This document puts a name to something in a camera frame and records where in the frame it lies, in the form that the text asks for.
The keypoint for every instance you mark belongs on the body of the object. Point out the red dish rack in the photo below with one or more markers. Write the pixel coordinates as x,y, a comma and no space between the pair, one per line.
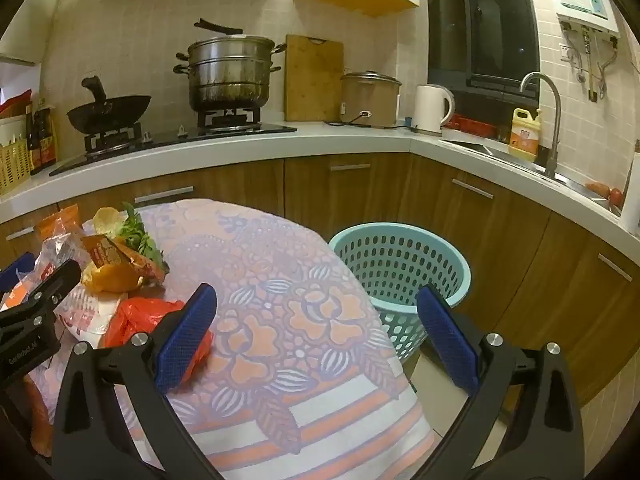
475,124

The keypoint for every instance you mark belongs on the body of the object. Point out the orange carrot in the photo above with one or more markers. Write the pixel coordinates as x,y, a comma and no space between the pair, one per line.
597,189

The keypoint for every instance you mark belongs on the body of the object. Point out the dark sauce bottle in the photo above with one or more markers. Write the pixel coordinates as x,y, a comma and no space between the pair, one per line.
48,142
34,145

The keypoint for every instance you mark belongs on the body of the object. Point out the white wall socket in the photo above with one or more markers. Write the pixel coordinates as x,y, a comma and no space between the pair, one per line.
567,53

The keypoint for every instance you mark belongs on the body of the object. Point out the wooden base cabinets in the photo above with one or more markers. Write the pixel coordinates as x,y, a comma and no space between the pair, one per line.
325,195

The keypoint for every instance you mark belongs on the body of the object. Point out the white wall shelf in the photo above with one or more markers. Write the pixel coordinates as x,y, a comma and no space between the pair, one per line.
15,58

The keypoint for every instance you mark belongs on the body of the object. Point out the black gas stove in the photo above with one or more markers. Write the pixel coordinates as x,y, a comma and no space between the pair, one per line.
200,135

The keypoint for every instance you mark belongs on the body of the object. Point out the brown rice cooker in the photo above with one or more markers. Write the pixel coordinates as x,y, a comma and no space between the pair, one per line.
370,100

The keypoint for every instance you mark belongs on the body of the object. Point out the yellow plastic basket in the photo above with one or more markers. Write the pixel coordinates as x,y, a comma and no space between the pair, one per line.
12,167

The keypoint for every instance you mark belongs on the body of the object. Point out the orange fruit peel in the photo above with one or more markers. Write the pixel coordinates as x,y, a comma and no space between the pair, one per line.
110,277

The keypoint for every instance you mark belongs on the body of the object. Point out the white plastic bag red print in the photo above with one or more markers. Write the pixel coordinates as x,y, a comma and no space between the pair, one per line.
85,315

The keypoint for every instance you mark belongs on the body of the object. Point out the steel kitchen sink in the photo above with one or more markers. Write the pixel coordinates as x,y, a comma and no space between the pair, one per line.
480,149

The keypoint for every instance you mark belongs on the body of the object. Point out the dark window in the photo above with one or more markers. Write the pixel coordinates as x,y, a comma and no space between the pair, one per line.
480,20

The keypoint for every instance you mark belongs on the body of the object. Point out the green leafy vegetable scraps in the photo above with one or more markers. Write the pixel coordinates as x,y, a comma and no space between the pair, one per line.
142,240

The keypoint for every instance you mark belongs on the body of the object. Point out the brown snack wrapper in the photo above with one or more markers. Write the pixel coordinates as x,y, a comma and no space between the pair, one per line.
107,252

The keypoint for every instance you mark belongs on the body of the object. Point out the orange printed food packet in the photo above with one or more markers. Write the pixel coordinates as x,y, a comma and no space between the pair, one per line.
59,225

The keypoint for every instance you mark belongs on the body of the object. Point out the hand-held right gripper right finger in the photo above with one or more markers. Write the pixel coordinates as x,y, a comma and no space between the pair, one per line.
447,335

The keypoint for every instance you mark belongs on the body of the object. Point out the steel kitchen faucet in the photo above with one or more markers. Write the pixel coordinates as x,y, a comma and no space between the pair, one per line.
552,160

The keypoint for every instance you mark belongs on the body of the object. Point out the red food packet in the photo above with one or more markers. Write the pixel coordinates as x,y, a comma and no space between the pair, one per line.
17,102

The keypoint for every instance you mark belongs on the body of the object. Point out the wooden cutting board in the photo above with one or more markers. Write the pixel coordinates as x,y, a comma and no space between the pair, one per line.
314,80

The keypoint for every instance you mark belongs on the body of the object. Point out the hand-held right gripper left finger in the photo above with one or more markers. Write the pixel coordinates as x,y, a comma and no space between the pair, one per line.
185,340

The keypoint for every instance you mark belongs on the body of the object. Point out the teal plastic basket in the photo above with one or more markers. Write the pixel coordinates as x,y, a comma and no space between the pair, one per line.
450,270

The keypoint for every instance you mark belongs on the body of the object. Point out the steel steamer pot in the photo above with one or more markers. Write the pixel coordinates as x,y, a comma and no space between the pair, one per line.
230,75

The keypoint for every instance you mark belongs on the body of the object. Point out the black wok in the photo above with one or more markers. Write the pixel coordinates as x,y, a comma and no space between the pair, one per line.
107,112

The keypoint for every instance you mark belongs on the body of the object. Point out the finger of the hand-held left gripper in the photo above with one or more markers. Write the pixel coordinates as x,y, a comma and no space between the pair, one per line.
55,282
15,272

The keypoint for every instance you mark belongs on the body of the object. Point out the red tomato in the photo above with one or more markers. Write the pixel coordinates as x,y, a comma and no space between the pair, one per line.
616,196

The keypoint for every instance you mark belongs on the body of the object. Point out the white electric kettle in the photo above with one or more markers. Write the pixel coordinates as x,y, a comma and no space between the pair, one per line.
430,107

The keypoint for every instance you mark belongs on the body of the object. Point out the water heater pipes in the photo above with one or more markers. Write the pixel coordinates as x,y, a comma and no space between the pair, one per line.
592,85

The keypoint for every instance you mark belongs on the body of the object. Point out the yellow detergent bottle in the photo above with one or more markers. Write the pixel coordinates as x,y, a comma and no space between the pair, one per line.
524,140

